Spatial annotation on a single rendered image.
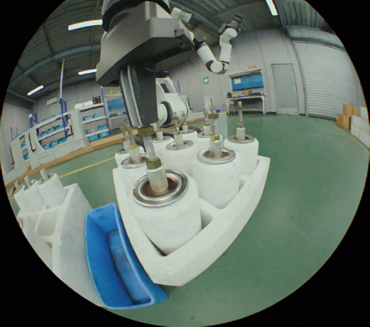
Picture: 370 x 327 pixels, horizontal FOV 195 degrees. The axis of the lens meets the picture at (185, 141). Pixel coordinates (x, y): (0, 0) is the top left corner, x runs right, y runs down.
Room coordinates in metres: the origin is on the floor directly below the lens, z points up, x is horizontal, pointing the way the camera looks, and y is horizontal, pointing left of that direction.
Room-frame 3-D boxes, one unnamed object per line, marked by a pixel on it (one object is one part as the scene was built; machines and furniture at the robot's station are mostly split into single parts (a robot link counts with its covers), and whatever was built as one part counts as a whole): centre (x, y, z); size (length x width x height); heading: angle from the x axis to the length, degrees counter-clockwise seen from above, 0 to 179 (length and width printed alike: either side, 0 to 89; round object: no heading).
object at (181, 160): (0.28, 0.02, 0.16); 0.10 x 0.10 x 0.18
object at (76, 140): (1.14, 2.47, 0.45); 1.45 x 0.57 x 0.74; 129
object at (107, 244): (0.05, 0.20, 0.06); 0.30 x 0.11 x 0.12; 35
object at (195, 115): (3.57, -0.53, 0.45); 1.51 x 0.57 x 0.74; 129
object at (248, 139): (0.25, -0.15, 0.25); 0.08 x 0.08 x 0.01
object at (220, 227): (0.28, 0.02, 0.09); 0.39 x 0.39 x 0.18; 37
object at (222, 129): (0.51, -0.17, 0.16); 0.07 x 0.07 x 0.31; 37
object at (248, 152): (0.25, -0.15, 0.16); 0.10 x 0.10 x 0.18
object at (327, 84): (1.13, -5.66, 1.55); 3.20 x 0.12 x 3.10; 39
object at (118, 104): (5.10, 2.98, 0.94); 1.40 x 0.70 x 1.88; 129
